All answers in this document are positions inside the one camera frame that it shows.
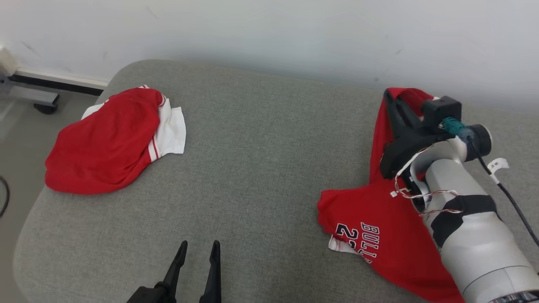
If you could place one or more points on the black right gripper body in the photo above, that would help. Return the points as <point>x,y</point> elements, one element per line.
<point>404,149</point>

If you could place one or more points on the grey metal frame leg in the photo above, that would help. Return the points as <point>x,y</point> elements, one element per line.
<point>29,94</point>

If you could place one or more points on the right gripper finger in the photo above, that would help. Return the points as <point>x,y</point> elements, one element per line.
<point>395,118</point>
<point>412,122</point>

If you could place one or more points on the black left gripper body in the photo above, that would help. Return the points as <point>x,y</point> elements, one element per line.
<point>153,294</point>

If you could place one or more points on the grey fabric sofa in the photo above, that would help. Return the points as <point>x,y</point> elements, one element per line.
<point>252,168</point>

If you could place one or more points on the black white wall baseboard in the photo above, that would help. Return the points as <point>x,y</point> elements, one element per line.
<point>59,82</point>

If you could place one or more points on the red Bulls basketball jersey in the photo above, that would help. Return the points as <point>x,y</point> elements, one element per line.
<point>387,269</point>
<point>105,143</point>

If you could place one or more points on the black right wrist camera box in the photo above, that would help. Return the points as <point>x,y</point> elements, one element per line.
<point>442,111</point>

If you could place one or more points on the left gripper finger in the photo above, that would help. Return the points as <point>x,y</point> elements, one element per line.
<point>213,277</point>
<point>177,265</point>

